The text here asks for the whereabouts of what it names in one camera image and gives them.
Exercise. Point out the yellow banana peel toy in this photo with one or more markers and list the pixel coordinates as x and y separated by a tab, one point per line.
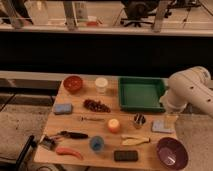
132	140

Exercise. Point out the small metal cup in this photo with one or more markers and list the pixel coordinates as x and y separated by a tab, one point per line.
139	120

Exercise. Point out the bunch of dark grapes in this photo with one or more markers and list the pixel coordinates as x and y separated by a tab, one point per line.
96	106

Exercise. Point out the black chair frame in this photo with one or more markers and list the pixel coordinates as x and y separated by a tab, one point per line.
31	143

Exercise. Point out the orange fruit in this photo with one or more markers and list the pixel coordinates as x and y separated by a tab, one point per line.
113	125

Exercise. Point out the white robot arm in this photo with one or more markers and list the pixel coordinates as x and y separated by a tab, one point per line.
188	86

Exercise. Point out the small metal utensil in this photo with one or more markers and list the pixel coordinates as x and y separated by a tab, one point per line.
91	119

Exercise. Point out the red chili pepper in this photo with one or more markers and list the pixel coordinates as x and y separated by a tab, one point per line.
68	151

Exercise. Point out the blue plastic cup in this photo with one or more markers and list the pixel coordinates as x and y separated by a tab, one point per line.
96	143

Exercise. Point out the orange-red bowl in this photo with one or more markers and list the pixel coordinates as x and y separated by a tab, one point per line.
73	84

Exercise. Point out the white paper cup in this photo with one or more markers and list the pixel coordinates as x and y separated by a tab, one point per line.
101	84

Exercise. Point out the blue sponge left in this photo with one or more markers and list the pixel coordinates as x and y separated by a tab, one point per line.
62	109

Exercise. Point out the purple bowl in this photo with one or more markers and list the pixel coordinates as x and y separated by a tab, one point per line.
172	154

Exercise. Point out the black office chair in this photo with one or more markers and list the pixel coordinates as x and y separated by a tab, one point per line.
136	10

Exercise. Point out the green plastic tray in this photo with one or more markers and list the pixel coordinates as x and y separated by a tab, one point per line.
141	94

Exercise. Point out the black rectangular remote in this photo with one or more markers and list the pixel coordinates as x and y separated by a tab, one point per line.
126	155

